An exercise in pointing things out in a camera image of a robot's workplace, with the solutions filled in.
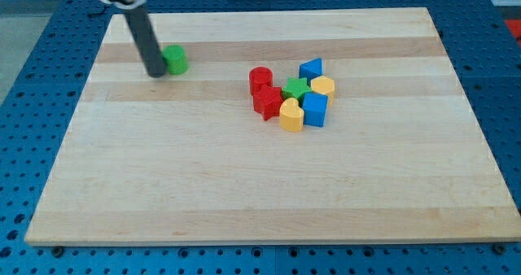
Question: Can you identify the yellow hexagon block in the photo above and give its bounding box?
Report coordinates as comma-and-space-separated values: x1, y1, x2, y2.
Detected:
310, 76, 335, 107

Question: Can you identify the blue cube block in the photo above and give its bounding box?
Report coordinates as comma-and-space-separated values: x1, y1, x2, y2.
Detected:
302, 93, 328, 127

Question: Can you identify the red cylinder block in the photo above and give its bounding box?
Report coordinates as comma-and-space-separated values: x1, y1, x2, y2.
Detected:
248, 66, 274, 95

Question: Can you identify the red star block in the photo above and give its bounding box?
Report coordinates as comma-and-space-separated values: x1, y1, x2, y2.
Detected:
253, 85, 283, 120

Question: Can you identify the green star block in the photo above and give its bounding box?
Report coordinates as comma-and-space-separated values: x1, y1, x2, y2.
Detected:
281, 77, 312, 106

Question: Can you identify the yellow heart block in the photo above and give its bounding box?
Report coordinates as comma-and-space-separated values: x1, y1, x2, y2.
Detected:
279, 98, 304, 133

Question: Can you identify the light wooden board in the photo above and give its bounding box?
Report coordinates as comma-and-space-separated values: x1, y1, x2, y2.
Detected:
25, 7, 520, 247

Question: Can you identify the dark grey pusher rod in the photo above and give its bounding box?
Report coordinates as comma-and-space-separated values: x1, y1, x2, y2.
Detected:
124, 5, 167, 78

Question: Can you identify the blue triangle block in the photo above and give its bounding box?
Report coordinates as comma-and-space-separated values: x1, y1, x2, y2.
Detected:
299, 58, 322, 83

